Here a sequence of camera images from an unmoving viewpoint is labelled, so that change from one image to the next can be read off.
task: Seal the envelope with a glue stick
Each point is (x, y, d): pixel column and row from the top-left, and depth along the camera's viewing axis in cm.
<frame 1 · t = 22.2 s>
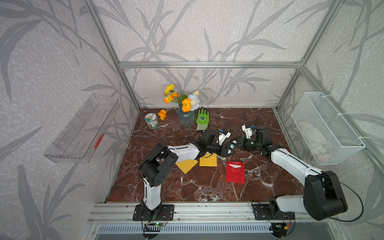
left hand: (232, 152, 83), fingers open
right hand: (231, 141, 85), fingers closed
upright yellow envelope: (210, 159, 93), on the table
red envelope: (235, 172, 89), on the table
green work glove: (202, 119, 114), point 2 cm above the table
blue glass vase: (186, 119, 106), point 8 cm above the table
small printed tin can: (151, 120, 105), point 8 cm above the table

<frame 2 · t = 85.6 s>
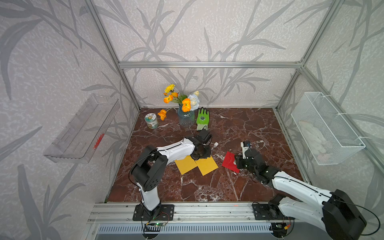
left hand: (208, 155, 89), fingers closed
right hand: (235, 155, 86), fingers closed
upright yellow envelope: (206, 165, 89), point 3 cm above the table
red envelope: (228, 162, 93), on the table
the other named things where they were.

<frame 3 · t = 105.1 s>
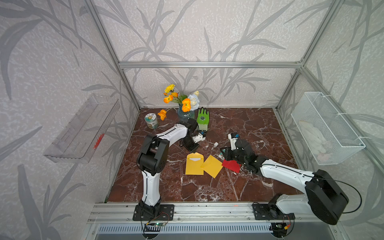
left hand: (194, 150, 94), fingers closed
right hand: (221, 148, 86), fingers closed
tilted yellow envelope: (194, 164, 93), on the table
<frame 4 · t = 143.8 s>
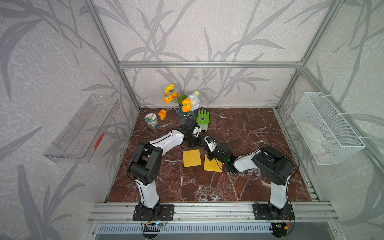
left hand: (205, 145, 90), fingers open
right hand: (205, 145, 94), fingers closed
upright yellow envelope: (211, 165, 86), point 6 cm above the table
tilted yellow envelope: (191, 158, 95), on the table
